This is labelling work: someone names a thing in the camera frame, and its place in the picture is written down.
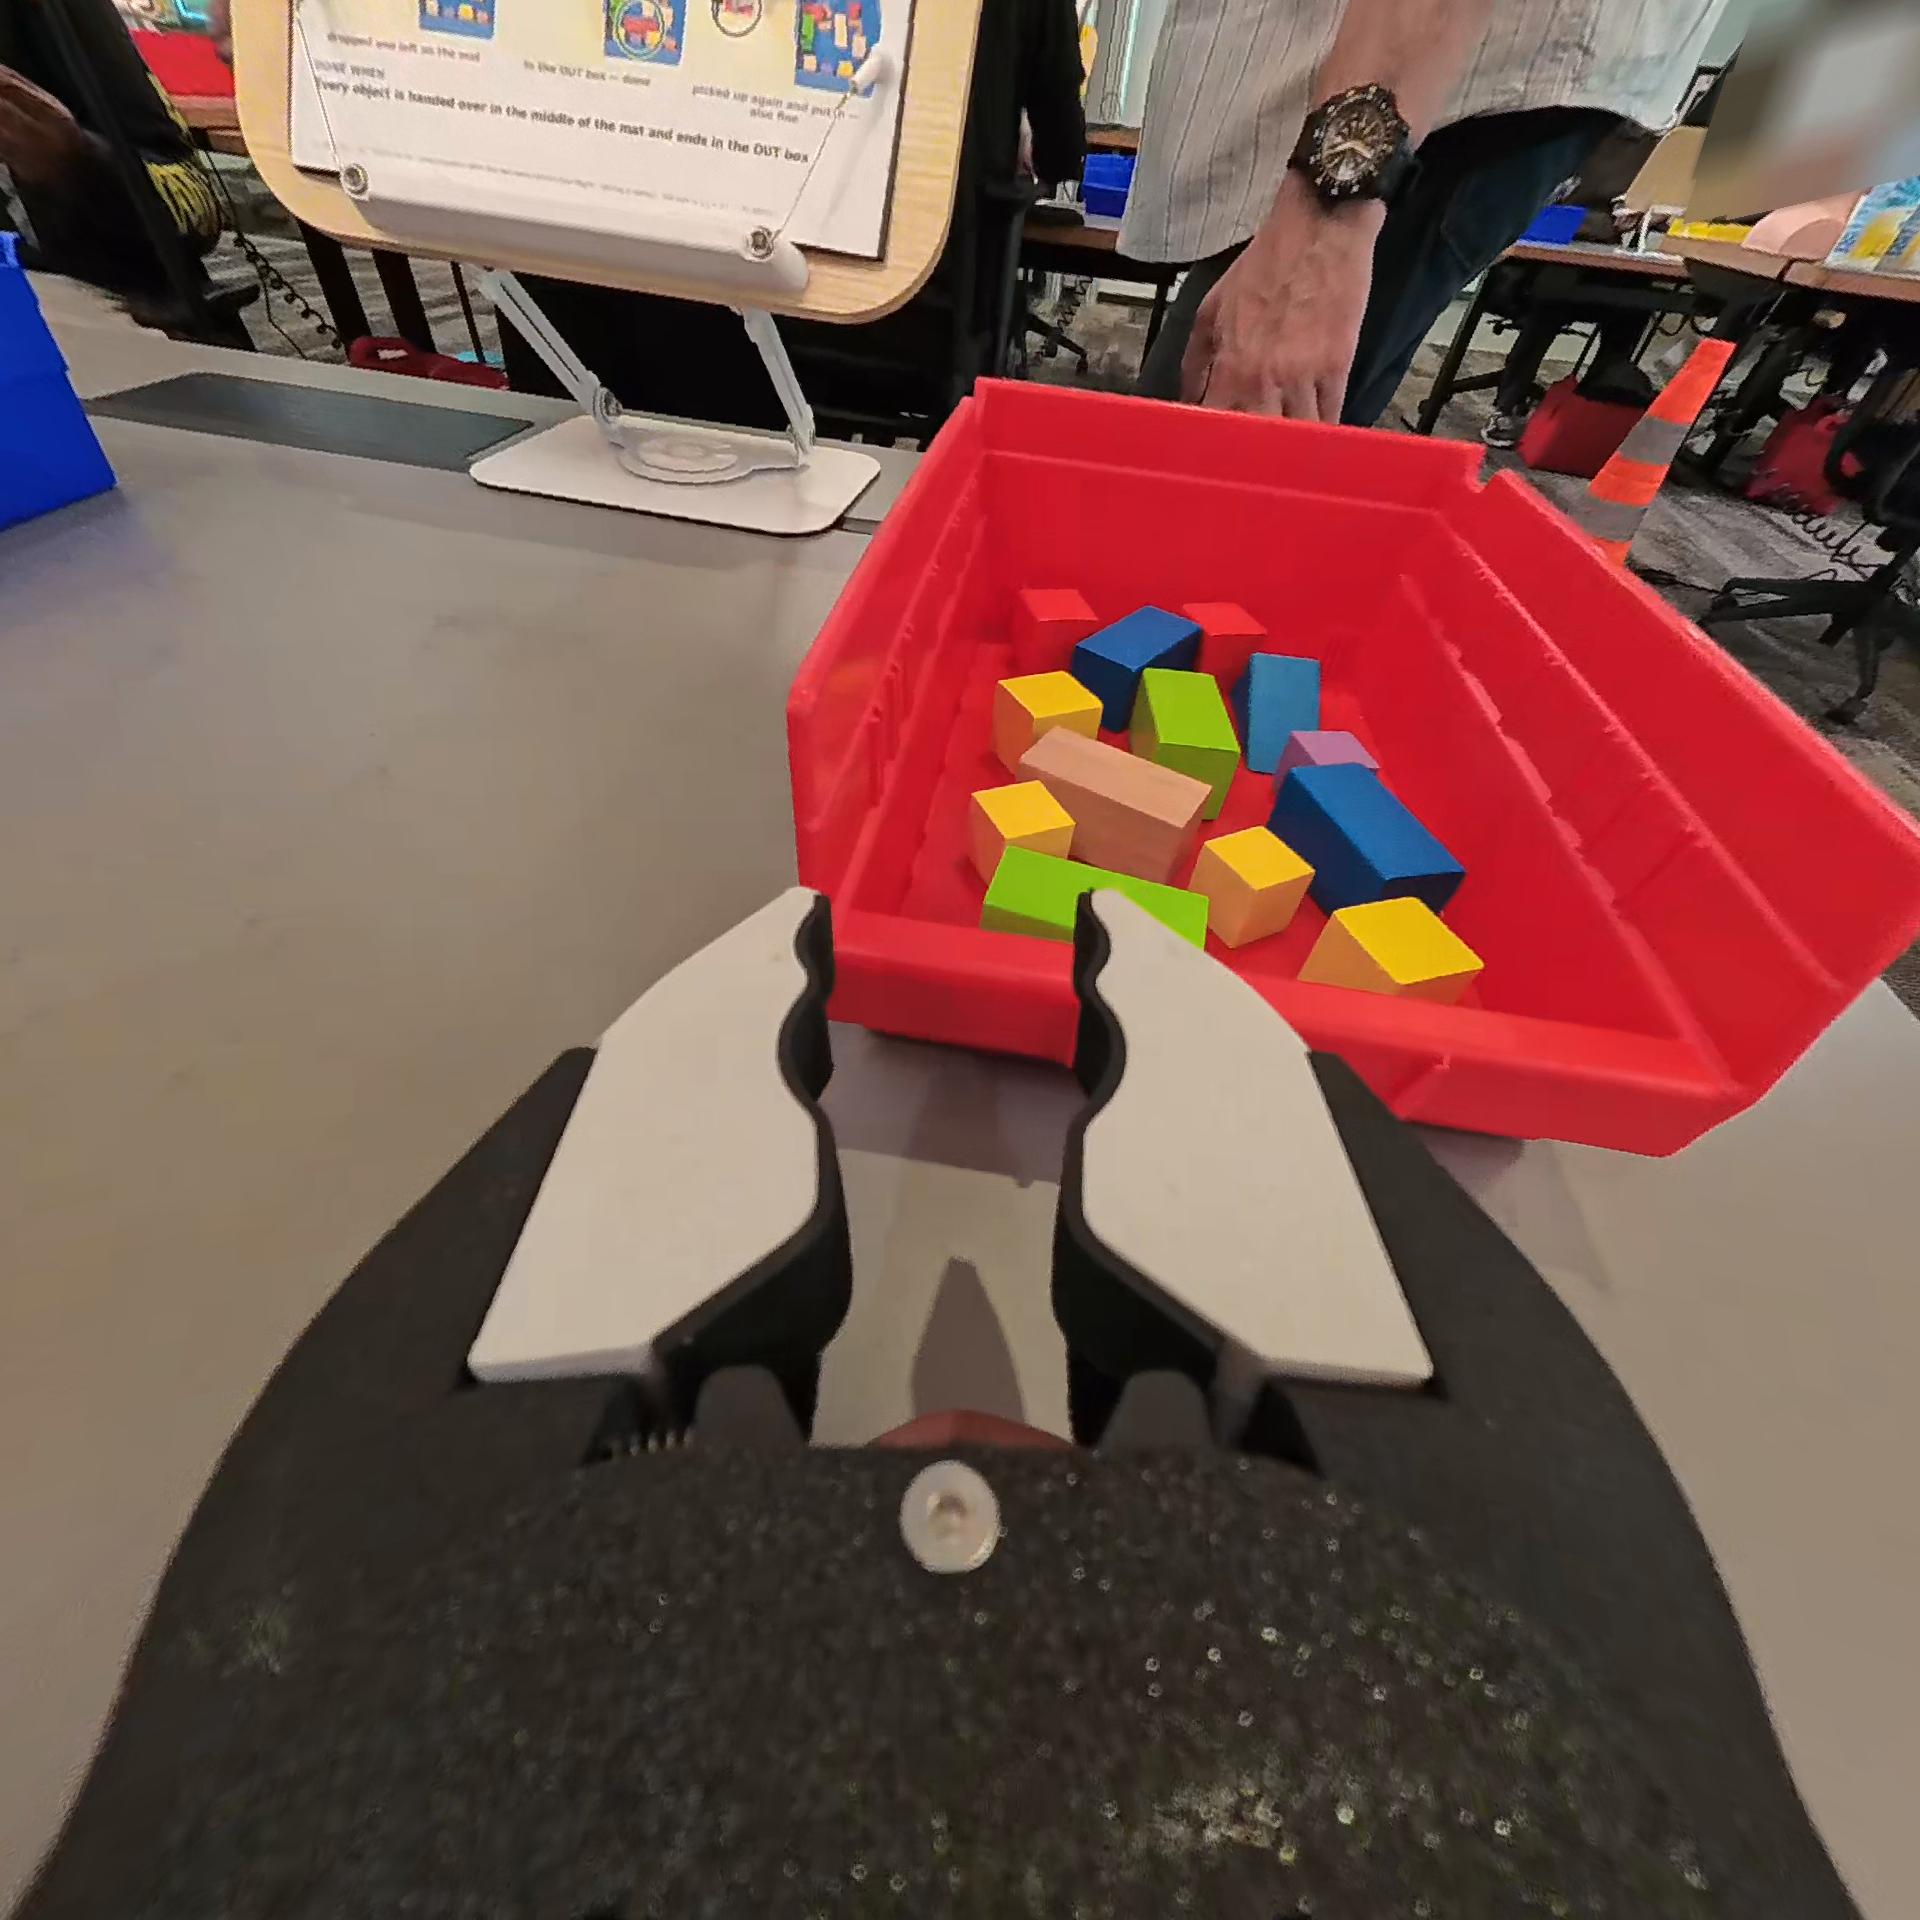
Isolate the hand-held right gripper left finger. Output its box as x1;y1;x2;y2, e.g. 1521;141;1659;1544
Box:
468;891;854;1417

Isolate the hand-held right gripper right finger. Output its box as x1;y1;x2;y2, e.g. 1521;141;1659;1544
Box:
1056;888;1440;1417

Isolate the pile of coloured wooden blocks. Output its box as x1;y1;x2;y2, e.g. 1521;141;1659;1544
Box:
965;588;1487;1007

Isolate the red plastic bin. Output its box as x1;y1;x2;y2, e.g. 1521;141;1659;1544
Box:
785;378;1920;1157

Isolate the grey desk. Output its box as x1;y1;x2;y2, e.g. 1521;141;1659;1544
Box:
0;270;1920;1920

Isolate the white board stand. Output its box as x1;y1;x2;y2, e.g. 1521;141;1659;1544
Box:
471;264;881;535

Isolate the red floor object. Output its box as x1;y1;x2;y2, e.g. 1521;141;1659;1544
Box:
1582;335;1740;518

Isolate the black wristwatch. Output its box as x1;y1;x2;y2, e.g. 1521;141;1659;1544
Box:
1287;83;1416;206

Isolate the instruction sheet board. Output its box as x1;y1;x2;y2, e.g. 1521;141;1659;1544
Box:
234;0;986;325

